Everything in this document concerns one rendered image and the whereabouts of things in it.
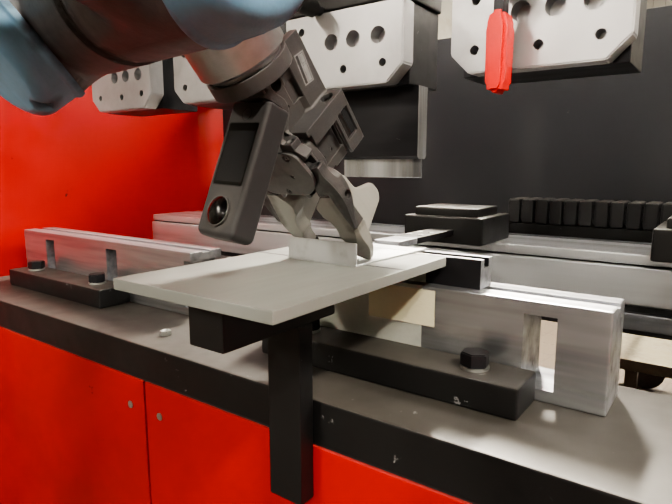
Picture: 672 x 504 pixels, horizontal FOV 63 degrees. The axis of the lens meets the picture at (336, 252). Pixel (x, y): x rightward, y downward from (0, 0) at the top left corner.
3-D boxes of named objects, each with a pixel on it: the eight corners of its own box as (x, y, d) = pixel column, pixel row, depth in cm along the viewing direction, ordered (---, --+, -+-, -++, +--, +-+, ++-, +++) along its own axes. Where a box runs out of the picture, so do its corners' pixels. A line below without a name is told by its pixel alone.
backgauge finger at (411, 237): (345, 252, 69) (345, 212, 68) (436, 232, 89) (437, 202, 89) (432, 262, 62) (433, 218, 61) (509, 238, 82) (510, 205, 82)
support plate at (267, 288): (113, 289, 46) (112, 277, 45) (309, 250, 67) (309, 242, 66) (272, 326, 35) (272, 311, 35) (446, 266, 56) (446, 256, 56)
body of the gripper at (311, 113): (369, 142, 51) (313, 21, 43) (324, 206, 47) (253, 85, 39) (308, 144, 55) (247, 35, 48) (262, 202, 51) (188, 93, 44)
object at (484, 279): (321, 268, 66) (321, 243, 66) (335, 264, 69) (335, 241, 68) (479, 289, 55) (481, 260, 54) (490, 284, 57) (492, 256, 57)
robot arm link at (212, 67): (218, 31, 36) (149, 47, 41) (253, 89, 39) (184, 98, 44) (278, -25, 40) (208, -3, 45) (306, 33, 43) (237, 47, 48)
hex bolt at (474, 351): (454, 368, 51) (455, 352, 51) (466, 360, 53) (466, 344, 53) (483, 375, 49) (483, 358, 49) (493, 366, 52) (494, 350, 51)
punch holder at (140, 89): (93, 112, 85) (85, 1, 83) (140, 116, 92) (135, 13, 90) (151, 106, 77) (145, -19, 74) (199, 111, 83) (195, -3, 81)
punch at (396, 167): (339, 176, 64) (340, 92, 62) (349, 176, 65) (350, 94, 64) (416, 178, 58) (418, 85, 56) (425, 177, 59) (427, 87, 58)
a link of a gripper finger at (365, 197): (412, 220, 54) (358, 149, 50) (386, 265, 51) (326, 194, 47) (389, 224, 56) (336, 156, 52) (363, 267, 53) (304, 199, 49)
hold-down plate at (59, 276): (9, 284, 101) (8, 268, 101) (39, 279, 106) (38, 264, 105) (99, 309, 84) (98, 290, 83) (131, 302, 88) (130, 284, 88)
